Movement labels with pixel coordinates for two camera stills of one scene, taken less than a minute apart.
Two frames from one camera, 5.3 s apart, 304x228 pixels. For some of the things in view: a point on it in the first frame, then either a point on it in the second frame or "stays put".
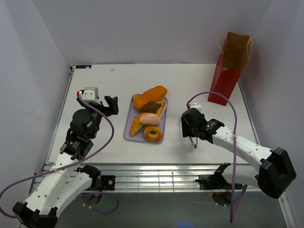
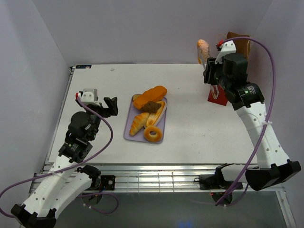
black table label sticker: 83,66 stays put
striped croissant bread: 136,125 stays put
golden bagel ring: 154,138 stays put
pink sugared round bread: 150,119 to 203,52
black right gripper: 186,132 to 210,67
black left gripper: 112,109 stays put
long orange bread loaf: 154,94 stays put
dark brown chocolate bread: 150,107 stays put
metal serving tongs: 194,145 to 214,94
